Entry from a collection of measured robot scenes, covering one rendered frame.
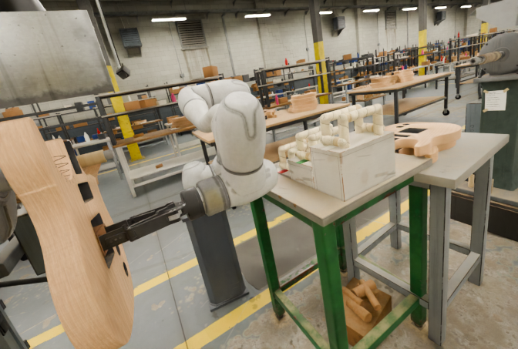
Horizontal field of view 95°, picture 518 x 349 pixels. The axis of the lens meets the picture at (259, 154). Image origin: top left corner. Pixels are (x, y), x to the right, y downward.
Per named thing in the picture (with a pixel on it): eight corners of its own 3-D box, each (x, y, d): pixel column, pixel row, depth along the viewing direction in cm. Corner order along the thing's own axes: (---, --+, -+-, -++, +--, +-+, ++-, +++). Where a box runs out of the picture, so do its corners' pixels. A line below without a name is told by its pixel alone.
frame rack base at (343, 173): (345, 203, 78) (341, 152, 73) (314, 189, 91) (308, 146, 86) (396, 175, 90) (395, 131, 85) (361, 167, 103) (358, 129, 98)
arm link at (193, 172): (185, 195, 156) (176, 164, 150) (211, 186, 163) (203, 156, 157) (189, 203, 142) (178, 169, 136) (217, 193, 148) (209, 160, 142)
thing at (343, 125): (345, 149, 76) (342, 120, 73) (338, 148, 79) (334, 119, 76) (352, 146, 77) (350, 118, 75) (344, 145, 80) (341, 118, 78)
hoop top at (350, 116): (343, 125, 74) (342, 115, 73) (335, 125, 77) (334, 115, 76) (385, 112, 82) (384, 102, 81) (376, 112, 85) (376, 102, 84)
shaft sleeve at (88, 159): (17, 186, 54) (10, 186, 51) (12, 172, 53) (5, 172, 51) (107, 162, 61) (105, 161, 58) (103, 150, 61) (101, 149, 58)
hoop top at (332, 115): (324, 124, 81) (324, 115, 81) (317, 124, 84) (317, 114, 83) (364, 112, 89) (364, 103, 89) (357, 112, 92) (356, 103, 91)
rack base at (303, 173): (315, 189, 91) (312, 167, 88) (290, 179, 105) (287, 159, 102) (363, 167, 102) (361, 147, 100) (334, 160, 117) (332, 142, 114)
